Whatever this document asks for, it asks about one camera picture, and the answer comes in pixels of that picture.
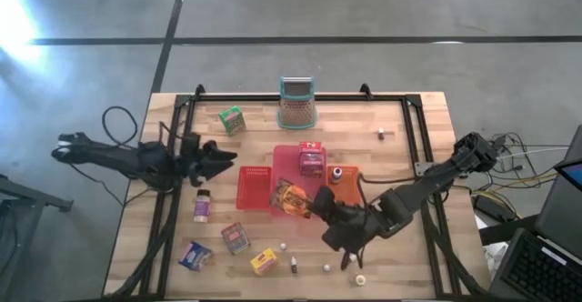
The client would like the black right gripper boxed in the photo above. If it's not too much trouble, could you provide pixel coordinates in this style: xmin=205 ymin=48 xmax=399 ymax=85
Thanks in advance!
xmin=310 ymin=186 xmax=378 ymax=253

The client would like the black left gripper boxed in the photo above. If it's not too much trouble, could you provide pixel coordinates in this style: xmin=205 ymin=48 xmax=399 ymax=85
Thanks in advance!
xmin=180 ymin=132 xmax=238 ymax=188

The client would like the orange snack bag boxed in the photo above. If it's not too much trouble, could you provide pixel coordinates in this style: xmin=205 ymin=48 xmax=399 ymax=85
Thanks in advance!
xmin=269 ymin=178 xmax=314 ymax=220

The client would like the purple Raisin Bran cereal box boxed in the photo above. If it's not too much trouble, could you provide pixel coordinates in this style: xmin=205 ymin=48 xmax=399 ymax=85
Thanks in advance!
xmin=298 ymin=152 xmax=326 ymax=178

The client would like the green Apple Jacks cereal box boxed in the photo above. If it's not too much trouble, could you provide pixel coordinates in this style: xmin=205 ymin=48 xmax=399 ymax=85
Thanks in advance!
xmin=218 ymin=106 xmax=247 ymax=136

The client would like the red Froot Loops cereal box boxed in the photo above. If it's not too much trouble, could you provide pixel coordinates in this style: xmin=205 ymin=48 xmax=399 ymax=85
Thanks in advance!
xmin=298 ymin=141 xmax=325 ymax=156

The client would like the yellow Corn Pops cereal box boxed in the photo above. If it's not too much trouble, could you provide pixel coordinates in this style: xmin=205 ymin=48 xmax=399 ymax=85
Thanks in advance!
xmin=249 ymin=247 xmax=279 ymax=277

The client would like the blue cereal box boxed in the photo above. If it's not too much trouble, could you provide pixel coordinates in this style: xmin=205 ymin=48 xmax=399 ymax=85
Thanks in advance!
xmin=177 ymin=240 xmax=214 ymax=273

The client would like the orange plastic basket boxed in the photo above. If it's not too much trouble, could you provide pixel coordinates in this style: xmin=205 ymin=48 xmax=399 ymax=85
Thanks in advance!
xmin=325 ymin=165 xmax=363 ymax=208

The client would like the red plastic basket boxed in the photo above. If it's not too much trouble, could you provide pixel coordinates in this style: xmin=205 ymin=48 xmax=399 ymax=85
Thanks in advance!
xmin=235 ymin=166 xmax=273 ymax=212

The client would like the sprinkles jar purple label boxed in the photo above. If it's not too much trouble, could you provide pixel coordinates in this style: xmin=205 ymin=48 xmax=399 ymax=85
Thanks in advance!
xmin=193 ymin=188 xmax=212 ymax=224

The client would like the pink translucent plastic bin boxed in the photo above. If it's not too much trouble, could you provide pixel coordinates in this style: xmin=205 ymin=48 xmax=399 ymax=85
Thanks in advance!
xmin=270 ymin=145 xmax=328 ymax=221

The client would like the cereal box with pink label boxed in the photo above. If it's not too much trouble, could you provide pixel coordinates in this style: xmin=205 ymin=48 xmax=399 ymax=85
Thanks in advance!
xmin=220 ymin=222 xmax=252 ymax=256

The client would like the teal mesh basket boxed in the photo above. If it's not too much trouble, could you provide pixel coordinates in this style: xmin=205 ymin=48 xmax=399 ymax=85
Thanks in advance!
xmin=276 ymin=75 xmax=318 ymax=131

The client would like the black power brick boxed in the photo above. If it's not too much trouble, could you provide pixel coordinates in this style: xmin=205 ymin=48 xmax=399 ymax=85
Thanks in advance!
xmin=472 ymin=193 xmax=516 ymax=224

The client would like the crumpled white plastic bag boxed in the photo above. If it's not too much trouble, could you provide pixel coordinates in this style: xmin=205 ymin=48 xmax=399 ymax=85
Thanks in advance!
xmin=481 ymin=241 xmax=511 ymax=281

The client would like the black metal stand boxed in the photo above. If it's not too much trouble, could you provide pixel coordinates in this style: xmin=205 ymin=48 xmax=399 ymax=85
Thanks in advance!
xmin=0 ymin=173 xmax=75 ymax=294

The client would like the grey laptop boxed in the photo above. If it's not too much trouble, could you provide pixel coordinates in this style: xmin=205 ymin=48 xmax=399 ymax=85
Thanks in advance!
xmin=488 ymin=124 xmax=582 ymax=302

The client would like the blue lit screen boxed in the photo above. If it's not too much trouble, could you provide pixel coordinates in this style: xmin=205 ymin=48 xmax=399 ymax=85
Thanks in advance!
xmin=553 ymin=157 xmax=582 ymax=193

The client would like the black metal table frame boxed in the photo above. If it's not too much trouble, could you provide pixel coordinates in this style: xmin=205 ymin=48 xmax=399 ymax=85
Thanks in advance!
xmin=103 ymin=83 xmax=490 ymax=301

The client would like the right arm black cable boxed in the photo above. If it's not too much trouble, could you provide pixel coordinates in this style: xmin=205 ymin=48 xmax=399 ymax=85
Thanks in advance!
xmin=357 ymin=174 xmax=417 ymax=204

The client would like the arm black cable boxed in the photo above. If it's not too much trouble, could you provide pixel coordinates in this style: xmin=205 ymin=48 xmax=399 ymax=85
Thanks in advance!
xmin=357 ymin=174 xmax=417 ymax=204
xmin=102 ymin=106 xmax=138 ymax=148

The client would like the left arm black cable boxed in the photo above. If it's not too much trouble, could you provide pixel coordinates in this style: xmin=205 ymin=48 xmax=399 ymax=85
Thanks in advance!
xmin=102 ymin=106 xmax=138 ymax=148

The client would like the white cable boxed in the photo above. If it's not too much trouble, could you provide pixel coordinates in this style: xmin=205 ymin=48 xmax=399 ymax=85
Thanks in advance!
xmin=497 ymin=145 xmax=570 ymax=159

